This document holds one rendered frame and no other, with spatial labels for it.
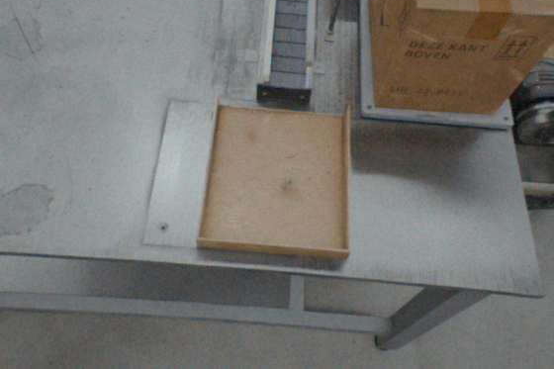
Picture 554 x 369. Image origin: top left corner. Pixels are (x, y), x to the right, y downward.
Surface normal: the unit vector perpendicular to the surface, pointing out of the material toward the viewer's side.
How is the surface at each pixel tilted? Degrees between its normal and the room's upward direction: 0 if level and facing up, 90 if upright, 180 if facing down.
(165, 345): 0
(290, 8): 0
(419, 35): 90
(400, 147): 0
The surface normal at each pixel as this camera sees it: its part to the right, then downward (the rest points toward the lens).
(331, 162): 0.07, -0.48
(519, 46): -0.04, 0.88
